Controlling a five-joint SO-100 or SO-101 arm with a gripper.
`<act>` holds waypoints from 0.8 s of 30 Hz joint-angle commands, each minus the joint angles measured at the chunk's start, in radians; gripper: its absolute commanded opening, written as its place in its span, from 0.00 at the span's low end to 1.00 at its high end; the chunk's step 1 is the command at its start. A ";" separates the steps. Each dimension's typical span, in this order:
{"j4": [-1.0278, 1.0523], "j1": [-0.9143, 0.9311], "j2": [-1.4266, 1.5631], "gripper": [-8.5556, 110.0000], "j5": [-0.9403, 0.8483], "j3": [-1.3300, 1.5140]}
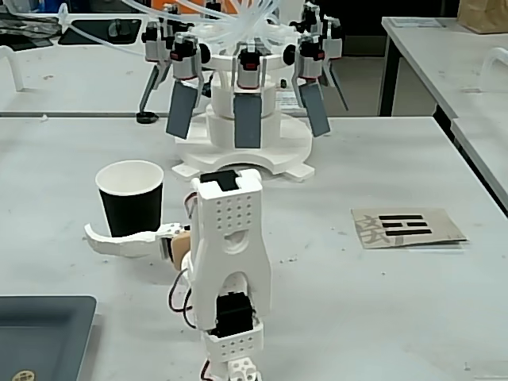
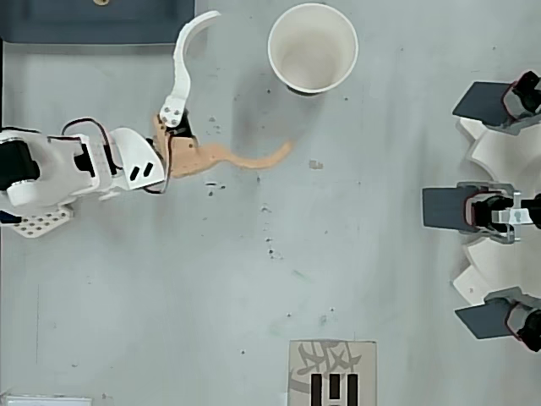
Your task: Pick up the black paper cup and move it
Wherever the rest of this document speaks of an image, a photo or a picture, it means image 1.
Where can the white round machine base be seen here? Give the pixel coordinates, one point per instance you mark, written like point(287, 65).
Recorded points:
point(285, 158)

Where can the round tan sticker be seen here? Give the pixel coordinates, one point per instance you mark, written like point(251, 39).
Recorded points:
point(22, 375)

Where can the small black cap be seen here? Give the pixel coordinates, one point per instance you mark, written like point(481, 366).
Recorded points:
point(146, 118)

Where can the clear plastic tubing bundle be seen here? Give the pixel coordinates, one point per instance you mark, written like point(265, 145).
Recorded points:
point(246, 24)

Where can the dark grey plastic tray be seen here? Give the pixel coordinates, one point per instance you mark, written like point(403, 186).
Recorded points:
point(39, 337)

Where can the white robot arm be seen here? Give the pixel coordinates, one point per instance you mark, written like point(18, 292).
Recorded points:
point(234, 254)

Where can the tan gripper with motor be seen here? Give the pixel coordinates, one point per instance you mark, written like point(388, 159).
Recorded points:
point(135, 241)

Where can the black paper cup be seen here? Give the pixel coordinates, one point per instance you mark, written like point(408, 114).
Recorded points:
point(131, 210)

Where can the brown paper bag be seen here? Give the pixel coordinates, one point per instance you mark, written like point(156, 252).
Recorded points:
point(484, 16)

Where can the white side table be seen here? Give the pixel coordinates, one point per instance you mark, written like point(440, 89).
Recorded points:
point(436, 59)

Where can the cardboard card with black bars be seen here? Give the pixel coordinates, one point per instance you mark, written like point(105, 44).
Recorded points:
point(436, 226)

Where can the dark mat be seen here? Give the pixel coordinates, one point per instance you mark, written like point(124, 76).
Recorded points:
point(95, 33)

